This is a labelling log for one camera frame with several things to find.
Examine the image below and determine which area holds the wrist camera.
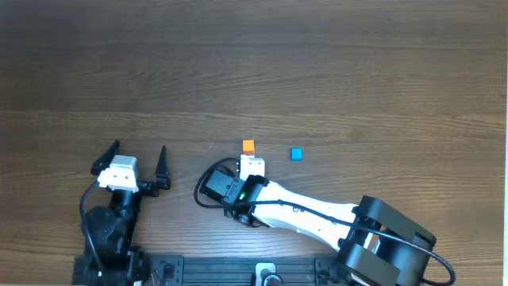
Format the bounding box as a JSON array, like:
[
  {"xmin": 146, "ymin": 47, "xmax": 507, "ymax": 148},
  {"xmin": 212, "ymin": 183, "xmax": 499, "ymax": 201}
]
[
  {"xmin": 97, "ymin": 154, "xmax": 140, "ymax": 194},
  {"xmin": 239, "ymin": 155, "xmax": 266, "ymax": 180}
]

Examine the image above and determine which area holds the mounting rail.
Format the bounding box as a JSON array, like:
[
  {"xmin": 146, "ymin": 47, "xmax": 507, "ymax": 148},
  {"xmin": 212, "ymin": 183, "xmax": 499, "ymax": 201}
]
[{"xmin": 72, "ymin": 253, "xmax": 347, "ymax": 286}]

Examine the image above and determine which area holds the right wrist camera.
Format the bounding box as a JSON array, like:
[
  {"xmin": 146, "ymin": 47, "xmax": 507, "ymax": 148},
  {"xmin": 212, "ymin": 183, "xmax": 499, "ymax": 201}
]
[{"xmin": 239, "ymin": 155, "xmax": 266, "ymax": 180}]

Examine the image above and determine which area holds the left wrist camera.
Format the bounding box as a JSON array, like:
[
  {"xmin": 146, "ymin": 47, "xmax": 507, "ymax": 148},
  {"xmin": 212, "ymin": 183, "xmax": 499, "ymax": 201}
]
[{"xmin": 97, "ymin": 154, "xmax": 140, "ymax": 194}]

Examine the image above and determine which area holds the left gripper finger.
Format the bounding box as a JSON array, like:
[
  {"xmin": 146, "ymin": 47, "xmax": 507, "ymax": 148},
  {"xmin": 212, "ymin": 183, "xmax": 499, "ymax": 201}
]
[
  {"xmin": 90, "ymin": 139, "xmax": 121, "ymax": 176},
  {"xmin": 154, "ymin": 145, "xmax": 172, "ymax": 190}
]

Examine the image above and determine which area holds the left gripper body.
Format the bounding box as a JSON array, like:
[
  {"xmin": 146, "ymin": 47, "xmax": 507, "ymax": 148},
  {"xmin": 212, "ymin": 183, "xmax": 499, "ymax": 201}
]
[{"xmin": 137, "ymin": 180, "xmax": 162, "ymax": 198}]

